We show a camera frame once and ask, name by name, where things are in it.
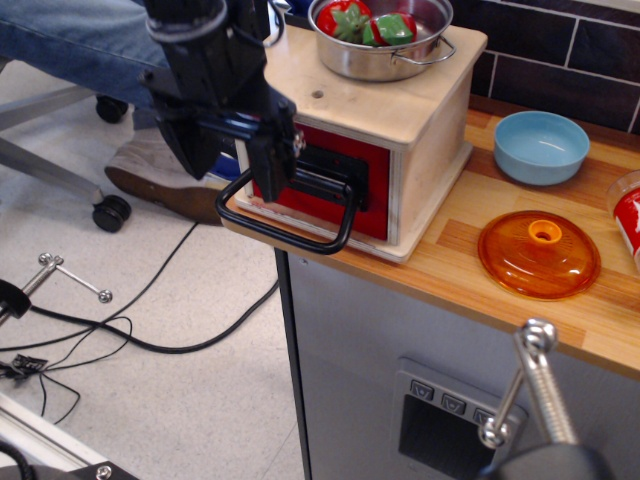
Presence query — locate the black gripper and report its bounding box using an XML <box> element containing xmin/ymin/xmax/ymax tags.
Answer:
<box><xmin>141</xmin><ymin>19</ymin><xmax>306</xmax><ymax>203</ymax></box>

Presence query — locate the black metal drawer handle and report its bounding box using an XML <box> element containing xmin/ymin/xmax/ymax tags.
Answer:
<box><xmin>216</xmin><ymin>141</ymin><xmax>369</xmax><ymax>255</ymax></box>

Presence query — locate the red front wooden drawer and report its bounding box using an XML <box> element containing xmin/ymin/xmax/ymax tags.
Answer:
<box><xmin>237</xmin><ymin>123</ymin><xmax>391</xmax><ymax>241</ymax></box>

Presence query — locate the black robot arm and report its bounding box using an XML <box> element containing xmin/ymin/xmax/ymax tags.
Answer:
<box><xmin>140</xmin><ymin>1</ymin><xmax>304</xmax><ymax>202</ymax></box>

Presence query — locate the blue object behind box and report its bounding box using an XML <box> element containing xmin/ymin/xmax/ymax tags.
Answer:
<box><xmin>208</xmin><ymin>153</ymin><xmax>241</xmax><ymax>181</ymax></box>

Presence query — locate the light wooden box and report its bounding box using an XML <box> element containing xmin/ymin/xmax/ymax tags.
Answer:
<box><xmin>266</xmin><ymin>26</ymin><xmax>487</xmax><ymax>263</ymax></box>

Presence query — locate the grey sneaker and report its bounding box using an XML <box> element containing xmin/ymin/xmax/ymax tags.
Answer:
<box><xmin>105</xmin><ymin>128</ymin><xmax>228</xmax><ymax>226</ymax></box>

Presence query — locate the black chair caster back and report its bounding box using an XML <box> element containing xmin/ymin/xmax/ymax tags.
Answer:
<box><xmin>95</xmin><ymin>95</ymin><xmax>129</xmax><ymax>124</ymax></box>

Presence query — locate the black chair caster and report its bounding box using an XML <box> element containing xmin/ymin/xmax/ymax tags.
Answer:
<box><xmin>95</xmin><ymin>95</ymin><xmax>129</xmax><ymax>124</ymax></box>
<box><xmin>92</xmin><ymin>195</ymin><xmax>132</xmax><ymax>233</ymax></box>

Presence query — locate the black chair caster front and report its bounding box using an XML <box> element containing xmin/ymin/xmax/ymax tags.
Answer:
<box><xmin>92</xmin><ymin>195</ymin><xmax>132</xmax><ymax>233</ymax></box>

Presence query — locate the person leg in jeans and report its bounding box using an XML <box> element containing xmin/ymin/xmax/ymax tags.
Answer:
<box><xmin>1</xmin><ymin>1</ymin><xmax>168</xmax><ymax>130</ymax></box>

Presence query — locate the red toy strawberry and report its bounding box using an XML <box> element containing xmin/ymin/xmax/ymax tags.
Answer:
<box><xmin>315</xmin><ymin>1</ymin><xmax>372</xmax><ymax>44</ymax></box>

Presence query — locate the red green toy vegetable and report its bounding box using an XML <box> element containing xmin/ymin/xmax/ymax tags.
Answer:
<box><xmin>362</xmin><ymin>12</ymin><xmax>417</xmax><ymax>47</ymax></box>

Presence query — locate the office chair base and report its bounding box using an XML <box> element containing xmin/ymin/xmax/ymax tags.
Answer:
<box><xmin>1</xmin><ymin>86</ymin><xmax>104</xmax><ymax>205</ymax></box>

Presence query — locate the silver clamp screw left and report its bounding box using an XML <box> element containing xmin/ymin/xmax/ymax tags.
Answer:
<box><xmin>1</xmin><ymin>253</ymin><xmax>113</xmax><ymax>325</ymax></box>

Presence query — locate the silver clamp screw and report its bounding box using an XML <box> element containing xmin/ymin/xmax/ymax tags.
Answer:
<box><xmin>477</xmin><ymin>318</ymin><xmax>616</xmax><ymax>480</ymax></box>
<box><xmin>1</xmin><ymin>253</ymin><xmax>113</xmax><ymax>325</ymax></box>

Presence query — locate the grey toy kitchen cabinet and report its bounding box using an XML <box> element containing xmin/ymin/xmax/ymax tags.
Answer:
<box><xmin>276</xmin><ymin>246</ymin><xmax>639</xmax><ymax>479</ymax></box>

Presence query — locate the light blue bowl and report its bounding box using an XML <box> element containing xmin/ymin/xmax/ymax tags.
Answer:
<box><xmin>494</xmin><ymin>111</ymin><xmax>591</xmax><ymax>186</ymax></box>

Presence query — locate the orange transparent lid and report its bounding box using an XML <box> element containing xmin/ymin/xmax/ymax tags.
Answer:
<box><xmin>477</xmin><ymin>210</ymin><xmax>601</xmax><ymax>301</ymax></box>

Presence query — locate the silver clamp screw right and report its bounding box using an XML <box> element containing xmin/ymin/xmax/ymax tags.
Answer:
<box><xmin>477</xmin><ymin>318</ymin><xmax>616</xmax><ymax>480</ymax></box>

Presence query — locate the red white cup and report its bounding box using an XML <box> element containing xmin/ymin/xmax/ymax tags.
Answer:
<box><xmin>606</xmin><ymin>170</ymin><xmax>640</xmax><ymax>269</ymax></box>

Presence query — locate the steel pot with handles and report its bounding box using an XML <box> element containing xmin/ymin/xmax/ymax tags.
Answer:
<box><xmin>307</xmin><ymin>1</ymin><xmax>457</xmax><ymax>82</ymax></box>

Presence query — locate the black floor cable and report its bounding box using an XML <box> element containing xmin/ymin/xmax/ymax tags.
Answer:
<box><xmin>0</xmin><ymin>221</ymin><xmax>280</xmax><ymax>426</ymax></box>

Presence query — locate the aluminium frame rail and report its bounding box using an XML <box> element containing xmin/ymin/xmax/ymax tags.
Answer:
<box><xmin>1</xmin><ymin>394</ymin><xmax>135</xmax><ymax>479</ymax></box>

